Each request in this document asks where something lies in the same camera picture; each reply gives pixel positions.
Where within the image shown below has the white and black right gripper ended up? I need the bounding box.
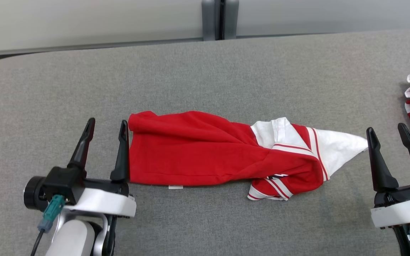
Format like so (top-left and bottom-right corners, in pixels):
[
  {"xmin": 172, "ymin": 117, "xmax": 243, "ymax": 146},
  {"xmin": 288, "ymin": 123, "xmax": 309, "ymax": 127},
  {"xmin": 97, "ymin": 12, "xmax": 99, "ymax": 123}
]
[{"xmin": 366, "ymin": 123, "xmax": 410, "ymax": 229}]

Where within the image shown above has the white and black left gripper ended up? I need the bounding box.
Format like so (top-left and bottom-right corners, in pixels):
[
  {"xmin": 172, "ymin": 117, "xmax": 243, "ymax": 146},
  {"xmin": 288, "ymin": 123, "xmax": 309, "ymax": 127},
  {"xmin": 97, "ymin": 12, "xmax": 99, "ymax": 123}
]
[{"xmin": 64, "ymin": 118, "xmax": 137, "ymax": 218}]

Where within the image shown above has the red and white shirt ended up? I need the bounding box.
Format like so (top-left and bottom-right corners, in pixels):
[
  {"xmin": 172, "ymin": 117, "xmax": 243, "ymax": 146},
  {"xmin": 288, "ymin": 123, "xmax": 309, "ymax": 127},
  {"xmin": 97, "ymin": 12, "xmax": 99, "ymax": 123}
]
[{"xmin": 128, "ymin": 111, "xmax": 368, "ymax": 201}]

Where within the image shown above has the black cable with teal connector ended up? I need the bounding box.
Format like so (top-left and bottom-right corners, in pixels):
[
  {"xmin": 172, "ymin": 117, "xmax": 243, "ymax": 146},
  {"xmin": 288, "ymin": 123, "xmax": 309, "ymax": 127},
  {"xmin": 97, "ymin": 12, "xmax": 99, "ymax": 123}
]
[{"xmin": 31, "ymin": 194, "xmax": 66, "ymax": 256}]

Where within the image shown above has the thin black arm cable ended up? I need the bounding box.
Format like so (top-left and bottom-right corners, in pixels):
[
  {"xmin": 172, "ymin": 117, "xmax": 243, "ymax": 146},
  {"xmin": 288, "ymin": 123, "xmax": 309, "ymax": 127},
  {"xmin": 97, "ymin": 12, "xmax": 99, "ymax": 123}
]
[{"xmin": 106, "ymin": 215, "xmax": 117, "ymax": 256}]

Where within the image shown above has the grey partition base rail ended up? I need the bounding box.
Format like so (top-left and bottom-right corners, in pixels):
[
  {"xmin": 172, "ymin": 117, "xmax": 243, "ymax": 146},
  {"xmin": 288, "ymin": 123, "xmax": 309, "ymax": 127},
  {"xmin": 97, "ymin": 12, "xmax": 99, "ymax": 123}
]
[{"xmin": 0, "ymin": 37, "xmax": 205, "ymax": 58}]

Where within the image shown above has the grey metal partition post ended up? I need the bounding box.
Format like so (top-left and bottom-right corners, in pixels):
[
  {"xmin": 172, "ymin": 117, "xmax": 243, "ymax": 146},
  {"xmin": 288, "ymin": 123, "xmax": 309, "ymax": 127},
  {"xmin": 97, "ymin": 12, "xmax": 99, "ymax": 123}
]
[{"xmin": 201, "ymin": 0, "xmax": 240, "ymax": 41}]

